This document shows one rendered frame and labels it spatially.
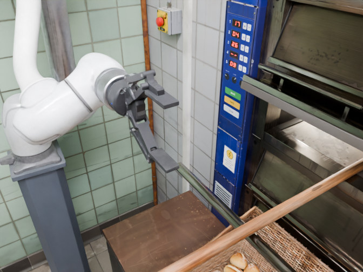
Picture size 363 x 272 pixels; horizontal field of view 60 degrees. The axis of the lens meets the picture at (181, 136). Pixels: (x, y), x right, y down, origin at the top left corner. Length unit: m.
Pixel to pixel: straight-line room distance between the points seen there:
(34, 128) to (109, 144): 1.22
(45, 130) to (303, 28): 0.75
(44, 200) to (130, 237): 0.43
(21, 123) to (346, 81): 0.80
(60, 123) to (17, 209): 1.31
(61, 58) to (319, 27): 0.89
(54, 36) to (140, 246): 0.96
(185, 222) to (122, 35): 1.01
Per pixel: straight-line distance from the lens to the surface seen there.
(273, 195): 1.27
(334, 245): 1.18
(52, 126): 0.78
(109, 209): 2.28
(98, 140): 1.92
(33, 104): 0.79
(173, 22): 1.46
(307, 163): 1.12
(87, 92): 0.77
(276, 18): 1.07
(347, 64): 0.94
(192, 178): 0.96
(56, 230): 1.63
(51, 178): 1.43
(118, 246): 1.57
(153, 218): 1.65
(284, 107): 0.90
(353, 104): 0.84
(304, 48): 1.00
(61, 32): 1.28
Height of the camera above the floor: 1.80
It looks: 33 degrees down
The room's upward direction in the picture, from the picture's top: straight up
